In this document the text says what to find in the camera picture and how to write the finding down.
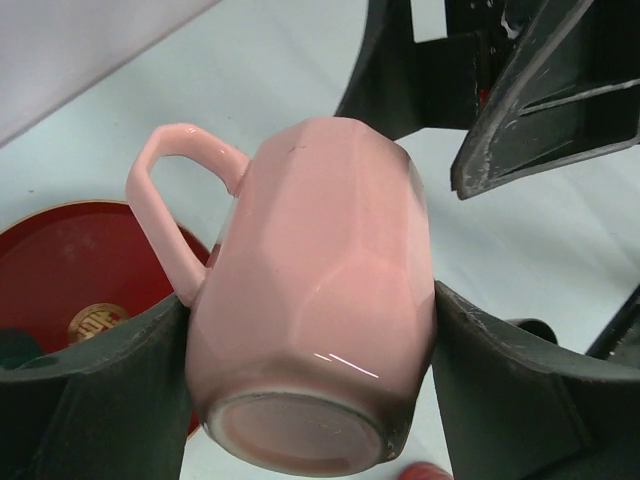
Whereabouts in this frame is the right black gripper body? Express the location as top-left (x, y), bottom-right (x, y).
top-left (336, 0), bottom-right (525, 140)

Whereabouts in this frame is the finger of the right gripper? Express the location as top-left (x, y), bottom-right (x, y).
top-left (451, 1), bottom-right (639, 200)

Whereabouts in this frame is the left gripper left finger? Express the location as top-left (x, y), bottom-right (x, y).
top-left (1, 296), bottom-right (191, 479)

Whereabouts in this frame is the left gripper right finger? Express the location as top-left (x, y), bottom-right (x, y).
top-left (432, 283), bottom-right (639, 479)

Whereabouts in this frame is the red mug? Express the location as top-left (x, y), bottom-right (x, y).
top-left (397, 461), bottom-right (453, 480)

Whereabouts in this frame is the dark green mug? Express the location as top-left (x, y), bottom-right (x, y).
top-left (0, 328), bottom-right (44, 370)

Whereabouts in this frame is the light pink tall mug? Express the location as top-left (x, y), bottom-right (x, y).
top-left (125, 117), bottom-right (436, 477)

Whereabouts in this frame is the brown speckled mug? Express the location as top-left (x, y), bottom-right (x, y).
top-left (507, 318), bottom-right (558, 345)

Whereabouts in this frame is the red round tray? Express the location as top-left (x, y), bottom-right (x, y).
top-left (0, 199), bottom-right (214, 444)

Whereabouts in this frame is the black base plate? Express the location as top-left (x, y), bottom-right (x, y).
top-left (586, 287), bottom-right (639, 360)

